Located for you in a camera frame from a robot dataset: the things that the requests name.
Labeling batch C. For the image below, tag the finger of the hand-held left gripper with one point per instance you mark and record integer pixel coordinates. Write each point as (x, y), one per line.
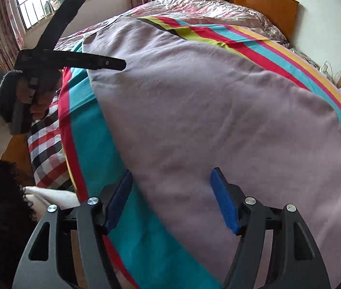
(63, 18)
(77, 60)

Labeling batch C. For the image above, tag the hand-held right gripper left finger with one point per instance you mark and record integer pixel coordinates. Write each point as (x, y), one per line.
(119, 197)

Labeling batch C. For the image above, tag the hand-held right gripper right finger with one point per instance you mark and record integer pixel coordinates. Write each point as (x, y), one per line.
(224, 201)

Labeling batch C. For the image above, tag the lilac pants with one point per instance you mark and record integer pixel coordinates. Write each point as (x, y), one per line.
(218, 120)

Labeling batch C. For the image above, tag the person's left hand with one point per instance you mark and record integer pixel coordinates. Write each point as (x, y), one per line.
(43, 99)

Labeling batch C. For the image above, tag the red plaid cloth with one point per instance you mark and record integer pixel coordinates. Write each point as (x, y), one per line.
(48, 150)

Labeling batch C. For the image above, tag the rainbow striped blanket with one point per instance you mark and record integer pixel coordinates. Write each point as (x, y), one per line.
(98, 156)

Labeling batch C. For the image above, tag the white cloth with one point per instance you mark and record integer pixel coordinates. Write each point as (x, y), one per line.
(54, 198)

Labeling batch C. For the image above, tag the pink floral quilt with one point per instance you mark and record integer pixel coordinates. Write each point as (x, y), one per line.
(188, 3)

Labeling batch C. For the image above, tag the floral covered nightstand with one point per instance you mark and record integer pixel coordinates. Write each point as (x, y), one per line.
(314, 61)

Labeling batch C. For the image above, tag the plain brown wooden headboard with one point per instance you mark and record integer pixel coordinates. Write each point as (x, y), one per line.
(263, 6)

